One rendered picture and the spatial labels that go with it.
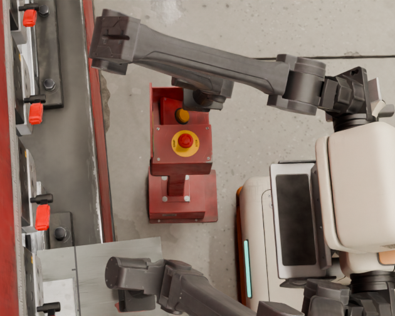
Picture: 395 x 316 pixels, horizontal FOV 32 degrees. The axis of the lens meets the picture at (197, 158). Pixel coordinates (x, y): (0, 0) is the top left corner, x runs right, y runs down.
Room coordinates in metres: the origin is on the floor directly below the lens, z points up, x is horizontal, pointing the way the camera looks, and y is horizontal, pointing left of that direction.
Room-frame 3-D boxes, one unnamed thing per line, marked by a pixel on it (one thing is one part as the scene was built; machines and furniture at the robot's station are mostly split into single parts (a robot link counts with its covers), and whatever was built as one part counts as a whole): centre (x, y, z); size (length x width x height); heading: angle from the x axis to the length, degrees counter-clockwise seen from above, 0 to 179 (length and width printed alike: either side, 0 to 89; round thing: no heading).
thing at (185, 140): (0.55, 0.04, 0.79); 0.04 x 0.04 x 0.04
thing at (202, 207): (0.60, 0.03, 0.06); 0.25 x 0.20 x 0.12; 102
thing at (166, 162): (0.59, 0.06, 0.75); 0.20 x 0.16 x 0.18; 12
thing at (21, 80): (0.45, 0.40, 1.21); 0.15 x 0.09 x 0.17; 17
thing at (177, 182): (0.59, 0.06, 0.39); 0.05 x 0.05 x 0.54; 12
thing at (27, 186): (0.26, 0.34, 1.21); 0.15 x 0.09 x 0.17; 17
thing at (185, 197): (0.59, 0.06, 0.13); 0.10 x 0.10 x 0.01; 12
